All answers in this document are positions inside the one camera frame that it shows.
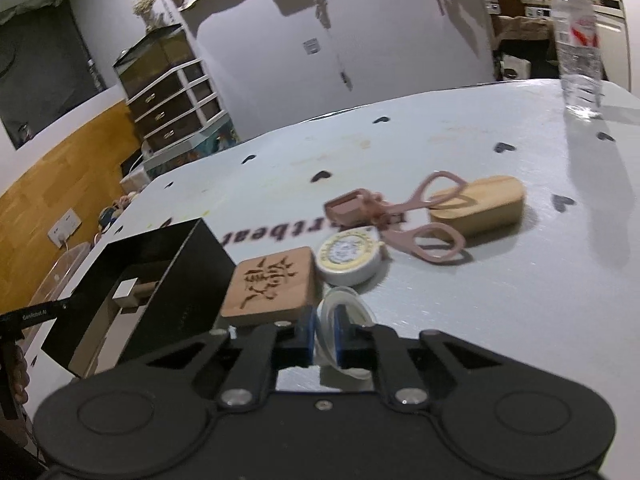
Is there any clear round plastic lid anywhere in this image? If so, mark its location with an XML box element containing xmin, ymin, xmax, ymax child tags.
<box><xmin>314</xmin><ymin>286</ymin><xmax>376</xmax><ymax>382</ymax></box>

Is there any round white yellow tin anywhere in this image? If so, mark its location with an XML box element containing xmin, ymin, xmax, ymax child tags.
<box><xmin>314</xmin><ymin>226</ymin><xmax>384</xmax><ymax>287</ymax></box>

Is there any pink eyelash curler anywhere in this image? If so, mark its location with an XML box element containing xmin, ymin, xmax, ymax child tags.
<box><xmin>323</xmin><ymin>170</ymin><xmax>468</xmax><ymax>264</ymax></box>

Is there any black storage box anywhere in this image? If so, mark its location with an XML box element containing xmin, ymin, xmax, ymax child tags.
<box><xmin>42</xmin><ymin>219</ymin><xmax>235</xmax><ymax>378</ymax></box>

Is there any carved wooden square coaster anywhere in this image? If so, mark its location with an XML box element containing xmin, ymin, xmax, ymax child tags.
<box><xmin>219</xmin><ymin>247</ymin><xmax>321</xmax><ymax>327</ymax></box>

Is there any clear plastic storage bin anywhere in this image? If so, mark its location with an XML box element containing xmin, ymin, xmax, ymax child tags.
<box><xmin>28</xmin><ymin>242</ymin><xmax>91</xmax><ymax>306</ymax></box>

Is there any pile of plush toys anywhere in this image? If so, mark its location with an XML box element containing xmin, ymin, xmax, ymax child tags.
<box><xmin>98</xmin><ymin>192</ymin><xmax>139</xmax><ymax>233</ymax></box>

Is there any oval wooden box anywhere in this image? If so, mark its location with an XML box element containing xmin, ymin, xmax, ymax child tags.
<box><xmin>428</xmin><ymin>176</ymin><xmax>526</xmax><ymax>238</ymax></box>

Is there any teal patterned storage box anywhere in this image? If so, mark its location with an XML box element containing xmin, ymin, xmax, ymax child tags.
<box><xmin>142</xmin><ymin>118</ymin><xmax>240</xmax><ymax>179</ymax></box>

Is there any plastic drawer tower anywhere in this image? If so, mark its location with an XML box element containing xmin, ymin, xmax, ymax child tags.
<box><xmin>127</xmin><ymin>58</ymin><xmax>228</xmax><ymax>153</ymax></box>

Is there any glass fish tank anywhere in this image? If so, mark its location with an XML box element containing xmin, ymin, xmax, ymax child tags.
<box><xmin>113</xmin><ymin>25</ymin><xmax>195</xmax><ymax>98</ymax></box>

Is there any clear plastic water bottle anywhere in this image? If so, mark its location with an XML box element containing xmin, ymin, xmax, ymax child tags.
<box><xmin>551</xmin><ymin>0</ymin><xmax>602</xmax><ymax>119</ymax></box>

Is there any white wall socket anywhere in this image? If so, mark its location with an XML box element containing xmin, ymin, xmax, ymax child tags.
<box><xmin>48</xmin><ymin>208</ymin><xmax>81</xmax><ymax>248</ymax></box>

